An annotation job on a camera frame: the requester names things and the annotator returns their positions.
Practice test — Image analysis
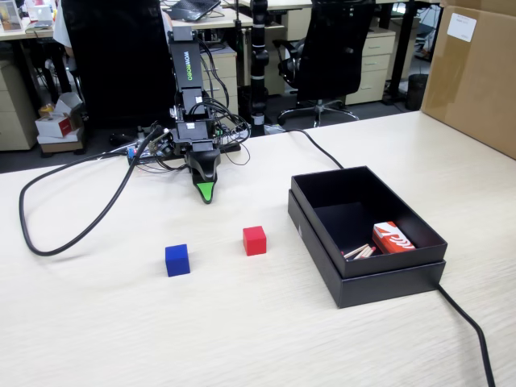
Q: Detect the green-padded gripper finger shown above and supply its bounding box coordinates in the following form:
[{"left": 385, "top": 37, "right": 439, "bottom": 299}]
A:
[{"left": 194, "top": 179, "right": 218, "bottom": 205}]

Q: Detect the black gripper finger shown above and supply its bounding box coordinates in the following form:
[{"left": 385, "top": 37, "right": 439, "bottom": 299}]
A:
[{"left": 185, "top": 148, "right": 222, "bottom": 185}]

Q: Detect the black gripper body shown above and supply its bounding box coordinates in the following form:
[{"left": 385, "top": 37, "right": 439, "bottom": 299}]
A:
[{"left": 172, "top": 119, "right": 221, "bottom": 156}]

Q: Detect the red cube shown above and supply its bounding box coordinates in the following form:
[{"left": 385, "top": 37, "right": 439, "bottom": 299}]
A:
[{"left": 242, "top": 225, "right": 268, "bottom": 257}]

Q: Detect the robot base electronics board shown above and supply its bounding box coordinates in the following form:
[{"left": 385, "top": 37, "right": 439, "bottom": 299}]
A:
[{"left": 125, "top": 132, "right": 243, "bottom": 173}]

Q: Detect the blue cube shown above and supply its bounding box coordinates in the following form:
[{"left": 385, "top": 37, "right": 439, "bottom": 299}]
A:
[{"left": 164, "top": 243, "right": 191, "bottom": 278}]

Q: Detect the beige drawer cabinet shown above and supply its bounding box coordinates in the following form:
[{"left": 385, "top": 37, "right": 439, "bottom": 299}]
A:
[
  {"left": 345, "top": 29, "right": 397, "bottom": 106},
  {"left": 200, "top": 47, "right": 239, "bottom": 119},
  {"left": 0, "top": 59, "right": 40, "bottom": 152}
]

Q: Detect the black pole with white rings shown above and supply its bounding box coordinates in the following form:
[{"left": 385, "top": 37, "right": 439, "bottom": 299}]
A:
[{"left": 247, "top": 0, "right": 272, "bottom": 138}]

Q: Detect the black high-back office chair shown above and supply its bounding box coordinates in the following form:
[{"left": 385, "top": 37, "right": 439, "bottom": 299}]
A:
[{"left": 60, "top": 0, "right": 179, "bottom": 131}]

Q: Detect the black laptop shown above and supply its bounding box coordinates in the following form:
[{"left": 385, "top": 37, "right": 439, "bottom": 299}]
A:
[{"left": 164, "top": 0, "right": 223, "bottom": 23}]

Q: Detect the open white cardboard box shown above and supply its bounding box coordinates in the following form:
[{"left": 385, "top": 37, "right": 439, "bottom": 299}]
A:
[{"left": 53, "top": 92, "right": 85, "bottom": 119}]

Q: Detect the flat brown cardboard box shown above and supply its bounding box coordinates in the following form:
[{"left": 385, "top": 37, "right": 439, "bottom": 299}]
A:
[{"left": 37, "top": 135, "right": 86, "bottom": 155}]

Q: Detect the white red small box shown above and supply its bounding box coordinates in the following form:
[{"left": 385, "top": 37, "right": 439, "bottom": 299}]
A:
[{"left": 34, "top": 112, "right": 85, "bottom": 139}]

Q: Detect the black mesh office chair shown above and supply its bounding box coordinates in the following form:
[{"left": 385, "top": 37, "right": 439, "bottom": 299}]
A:
[{"left": 272, "top": 0, "right": 379, "bottom": 128}]

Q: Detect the orange white matchbox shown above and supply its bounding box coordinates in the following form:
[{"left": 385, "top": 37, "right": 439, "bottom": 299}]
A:
[{"left": 371, "top": 221, "right": 417, "bottom": 256}]

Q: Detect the small white device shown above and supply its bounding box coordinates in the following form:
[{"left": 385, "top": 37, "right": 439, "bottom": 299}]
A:
[{"left": 28, "top": 5, "right": 56, "bottom": 29}]

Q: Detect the black cardboard box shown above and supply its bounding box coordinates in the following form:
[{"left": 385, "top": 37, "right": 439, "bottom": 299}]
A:
[{"left": 290, "top": 164, "right": 450, "bottom": 280}]

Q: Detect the framed picture stand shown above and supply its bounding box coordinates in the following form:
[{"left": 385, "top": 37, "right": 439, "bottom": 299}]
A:
[{"left": 0, "top": 0, "right": 23, "bottom": 33}]

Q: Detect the black trash bin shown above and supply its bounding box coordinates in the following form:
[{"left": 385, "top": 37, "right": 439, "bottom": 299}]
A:
[{"left": 406, "top": 73, "right": 430, "bottom": 112}]

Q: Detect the large brown cardboard box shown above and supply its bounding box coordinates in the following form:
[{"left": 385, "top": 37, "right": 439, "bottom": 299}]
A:
[{"left": 418, "top": 0, "right": 516, "bottom": 160}]

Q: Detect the white shipping label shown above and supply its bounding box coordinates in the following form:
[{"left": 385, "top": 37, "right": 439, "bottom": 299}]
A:
[{"left": 447, "top": 12, "right": 478, "bottom": 42}]

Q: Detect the thin black wire bundle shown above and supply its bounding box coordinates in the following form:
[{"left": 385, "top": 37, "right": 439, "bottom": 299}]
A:
[{"left": 192, "top": 38, "right": 253, "bottom": 167}]

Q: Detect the thick black cable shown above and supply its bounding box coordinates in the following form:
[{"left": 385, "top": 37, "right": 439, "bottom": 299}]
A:
[
  {"left": 277, "top": 128, "right": 497, "bottom": 387},
  {"left": 18, "top": 127, "right": 163, "bottom": 257}
]

